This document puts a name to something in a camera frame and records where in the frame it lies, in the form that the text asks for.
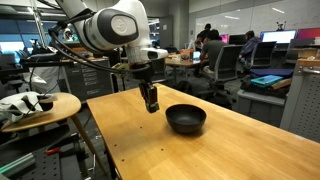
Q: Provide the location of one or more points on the grey office chair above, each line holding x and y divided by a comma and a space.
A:
225, 70

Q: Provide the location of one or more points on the grey drawer cabinet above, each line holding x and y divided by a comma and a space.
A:
85, 82

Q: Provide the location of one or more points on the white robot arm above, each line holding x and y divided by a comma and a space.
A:
123, 24

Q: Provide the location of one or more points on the black bowl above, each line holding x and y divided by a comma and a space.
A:
185, 118

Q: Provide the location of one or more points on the white crumpled cloth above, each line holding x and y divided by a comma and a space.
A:
17, 106

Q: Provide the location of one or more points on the small green block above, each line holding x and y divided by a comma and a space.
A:
153, 108

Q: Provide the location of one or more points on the grey perforated cabinet right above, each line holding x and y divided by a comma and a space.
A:
301, 113

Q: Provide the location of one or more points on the lit computer monitor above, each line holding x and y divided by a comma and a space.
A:
279, 36

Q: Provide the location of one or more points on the seated person grey shirt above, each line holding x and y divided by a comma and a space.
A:
211, 50

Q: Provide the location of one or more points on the teal flat box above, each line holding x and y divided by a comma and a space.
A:
266, 80

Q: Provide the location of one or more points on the round wooden stool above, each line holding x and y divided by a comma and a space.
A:
66, 106

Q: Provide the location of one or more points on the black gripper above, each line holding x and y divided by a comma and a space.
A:
143, 72

